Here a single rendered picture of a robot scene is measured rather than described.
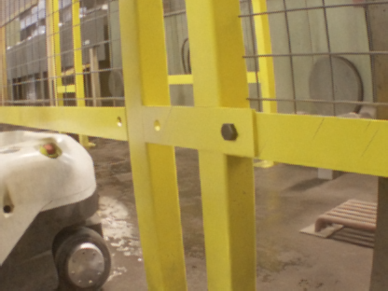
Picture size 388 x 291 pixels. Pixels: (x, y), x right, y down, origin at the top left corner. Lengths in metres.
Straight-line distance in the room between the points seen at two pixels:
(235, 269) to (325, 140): 0.23
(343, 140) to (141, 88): 0.34
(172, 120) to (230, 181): 0.11
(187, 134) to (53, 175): 0.41
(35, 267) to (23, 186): 0.17
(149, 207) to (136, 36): 0.25
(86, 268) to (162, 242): 0.34
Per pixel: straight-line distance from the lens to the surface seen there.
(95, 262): 1.04
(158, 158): 0.69
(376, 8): 0.63
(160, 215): 0.71
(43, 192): 0.92
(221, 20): 0.55
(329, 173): 1.93
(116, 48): 4.16
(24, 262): 0.94
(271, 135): 0.49
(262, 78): 2.21
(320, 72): 2.50
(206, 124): 0.56
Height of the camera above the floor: 0.49
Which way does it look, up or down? 9 degrees down
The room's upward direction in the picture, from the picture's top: 5 degrees counter-clockwise
